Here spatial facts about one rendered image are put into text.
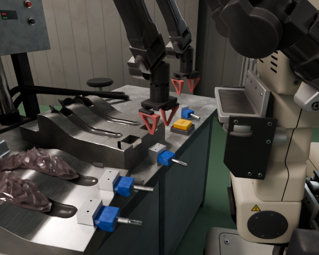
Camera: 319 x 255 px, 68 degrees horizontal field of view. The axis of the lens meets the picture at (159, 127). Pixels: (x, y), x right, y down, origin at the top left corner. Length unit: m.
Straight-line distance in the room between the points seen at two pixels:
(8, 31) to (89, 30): 2.10
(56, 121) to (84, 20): 2.70
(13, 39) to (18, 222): 1.06
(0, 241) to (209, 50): 2.91
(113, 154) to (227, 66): 2.64
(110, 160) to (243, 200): 0.40
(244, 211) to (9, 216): 0.56
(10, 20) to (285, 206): 1.39
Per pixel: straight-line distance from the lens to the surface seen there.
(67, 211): 0.60
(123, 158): 0.71
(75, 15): 3.54
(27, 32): 1.51
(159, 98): 0.68
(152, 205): 0.95
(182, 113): 1.13
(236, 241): 1.30
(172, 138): 0.96
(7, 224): 0.58
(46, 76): 3.91
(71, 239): 0.53
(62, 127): 0.86
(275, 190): 0.69
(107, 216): 0.53
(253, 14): 0.38
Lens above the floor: 1.24
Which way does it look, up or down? 25 degrees down
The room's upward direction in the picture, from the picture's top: straight up
